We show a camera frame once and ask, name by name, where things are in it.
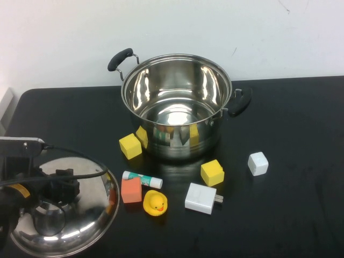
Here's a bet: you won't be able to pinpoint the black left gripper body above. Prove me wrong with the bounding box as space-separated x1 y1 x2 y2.
28 171 65 206

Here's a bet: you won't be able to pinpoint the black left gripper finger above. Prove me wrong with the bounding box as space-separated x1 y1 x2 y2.
54 168 75 180
63 178 82 202

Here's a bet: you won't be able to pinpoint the stainless steel lid black knob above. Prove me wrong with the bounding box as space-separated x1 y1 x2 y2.
9 154 120 257

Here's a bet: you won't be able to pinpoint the orange foam cube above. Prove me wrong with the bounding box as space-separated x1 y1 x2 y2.
120 176 143 204

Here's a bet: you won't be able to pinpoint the yellow foam cube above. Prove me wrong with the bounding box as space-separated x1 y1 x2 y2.
118 132 143 161
200 159 225 188

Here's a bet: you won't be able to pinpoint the white green glue stick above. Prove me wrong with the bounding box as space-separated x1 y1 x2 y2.
122 170 164 189

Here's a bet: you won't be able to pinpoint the yellow rubber duck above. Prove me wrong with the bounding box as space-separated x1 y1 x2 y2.
142 189 169 217

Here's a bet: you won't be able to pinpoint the white plug charger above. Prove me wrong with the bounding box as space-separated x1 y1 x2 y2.
184 182 225 215

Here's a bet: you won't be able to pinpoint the white foam cube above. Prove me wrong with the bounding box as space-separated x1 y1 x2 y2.
247 151 269 177

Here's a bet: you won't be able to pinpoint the black cable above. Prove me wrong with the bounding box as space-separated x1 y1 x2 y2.
0 144 110 188

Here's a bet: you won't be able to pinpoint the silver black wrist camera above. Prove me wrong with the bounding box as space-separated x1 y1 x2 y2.
0 136 46 178

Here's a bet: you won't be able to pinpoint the grey white wall trunking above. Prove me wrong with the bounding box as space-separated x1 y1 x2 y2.
0 87 15 137

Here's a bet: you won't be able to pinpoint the stainless steel pot black handles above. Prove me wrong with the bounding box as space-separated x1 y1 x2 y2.
107 47 254 162

